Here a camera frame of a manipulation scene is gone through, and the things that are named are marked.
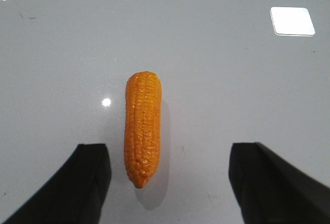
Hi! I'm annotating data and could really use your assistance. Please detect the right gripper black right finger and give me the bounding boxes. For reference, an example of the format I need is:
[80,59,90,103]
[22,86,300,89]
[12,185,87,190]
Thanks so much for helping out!
[228,142,329,223]

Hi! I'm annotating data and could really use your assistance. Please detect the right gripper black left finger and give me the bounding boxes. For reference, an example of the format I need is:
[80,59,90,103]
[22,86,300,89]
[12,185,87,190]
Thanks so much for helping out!
[5,143,111,223]

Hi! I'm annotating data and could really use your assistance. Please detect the orange plastic corn cob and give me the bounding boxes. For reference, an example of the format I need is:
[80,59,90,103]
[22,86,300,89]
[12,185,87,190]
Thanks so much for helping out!
[124,71,162,188]

